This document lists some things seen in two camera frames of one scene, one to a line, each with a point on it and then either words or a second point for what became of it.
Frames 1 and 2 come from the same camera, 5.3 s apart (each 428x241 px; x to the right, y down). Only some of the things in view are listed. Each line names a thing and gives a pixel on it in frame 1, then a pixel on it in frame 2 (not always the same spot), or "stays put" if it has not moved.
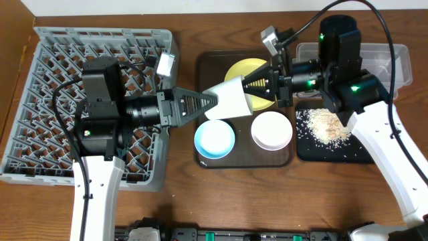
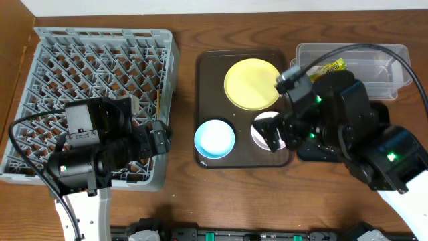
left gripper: x=166 y=108 to x=147 y=140
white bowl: x=271 y=130 stays put
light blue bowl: x=215 y=139 stays put
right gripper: x=283 y=84 to x=285 y=128
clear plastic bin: x=375 y=57 stays put
